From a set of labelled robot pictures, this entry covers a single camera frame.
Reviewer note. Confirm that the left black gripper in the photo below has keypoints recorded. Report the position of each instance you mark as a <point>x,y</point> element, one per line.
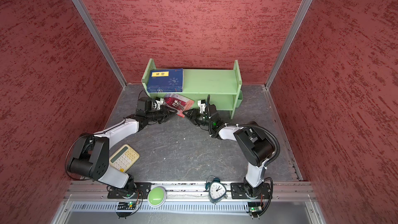
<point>166,114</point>

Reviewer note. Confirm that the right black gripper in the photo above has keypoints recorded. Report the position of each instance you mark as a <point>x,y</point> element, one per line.
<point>195,113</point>

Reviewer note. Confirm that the red magazine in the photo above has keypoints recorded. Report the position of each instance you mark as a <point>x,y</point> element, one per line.
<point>178,102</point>

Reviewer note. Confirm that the blue book Yijing yellow label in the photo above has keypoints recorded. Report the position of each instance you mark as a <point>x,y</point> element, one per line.
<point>165,80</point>

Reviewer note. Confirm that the green wooden two-tier shelf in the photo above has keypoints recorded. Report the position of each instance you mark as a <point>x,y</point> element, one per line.
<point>223,86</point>

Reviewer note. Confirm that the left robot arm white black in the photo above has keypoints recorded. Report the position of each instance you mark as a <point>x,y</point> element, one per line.
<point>90,152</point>

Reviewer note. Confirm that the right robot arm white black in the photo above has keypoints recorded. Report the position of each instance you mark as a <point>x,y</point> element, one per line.
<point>259,146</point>

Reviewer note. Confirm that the cream yellow calculator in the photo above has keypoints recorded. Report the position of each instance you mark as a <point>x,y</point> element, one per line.
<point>124,158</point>

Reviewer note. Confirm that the teal triangular alarm clock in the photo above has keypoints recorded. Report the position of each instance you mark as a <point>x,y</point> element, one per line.
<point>216,190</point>

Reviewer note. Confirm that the green round push button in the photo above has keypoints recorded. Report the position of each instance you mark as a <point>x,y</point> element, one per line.
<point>157,197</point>

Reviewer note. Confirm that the left small circuit board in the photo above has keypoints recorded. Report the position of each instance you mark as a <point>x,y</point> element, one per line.
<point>125,209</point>

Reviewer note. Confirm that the small circuit board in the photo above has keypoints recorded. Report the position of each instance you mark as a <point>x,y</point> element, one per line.
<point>125,209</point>
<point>255,209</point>

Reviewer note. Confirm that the right small circuit board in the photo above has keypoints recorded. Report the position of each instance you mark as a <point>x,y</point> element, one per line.
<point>255,209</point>

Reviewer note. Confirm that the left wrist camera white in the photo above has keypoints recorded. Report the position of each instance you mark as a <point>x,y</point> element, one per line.
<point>158,102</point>

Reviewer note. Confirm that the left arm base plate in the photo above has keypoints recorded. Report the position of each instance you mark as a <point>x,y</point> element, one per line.
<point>138,190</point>

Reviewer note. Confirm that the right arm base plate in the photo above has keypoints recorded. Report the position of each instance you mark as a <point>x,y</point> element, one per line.
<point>245,191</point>

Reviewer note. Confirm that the aluminium front rail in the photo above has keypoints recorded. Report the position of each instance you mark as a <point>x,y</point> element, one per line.
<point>284,191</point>

